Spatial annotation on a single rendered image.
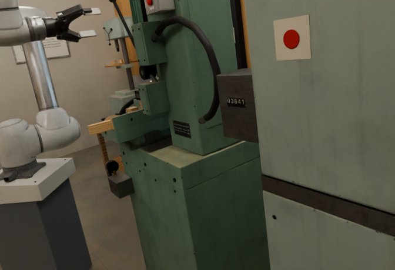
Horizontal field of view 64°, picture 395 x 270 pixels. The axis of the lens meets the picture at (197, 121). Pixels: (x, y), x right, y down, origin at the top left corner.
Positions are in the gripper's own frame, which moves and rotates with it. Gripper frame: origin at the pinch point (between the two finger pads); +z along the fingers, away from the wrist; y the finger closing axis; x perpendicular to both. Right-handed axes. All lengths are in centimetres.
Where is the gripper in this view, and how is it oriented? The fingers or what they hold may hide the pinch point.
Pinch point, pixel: (94, 22)
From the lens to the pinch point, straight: 144.9
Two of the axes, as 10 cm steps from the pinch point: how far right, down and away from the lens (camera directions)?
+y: 4.0, -4.2, -8.1
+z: 8.0, -2.7, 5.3
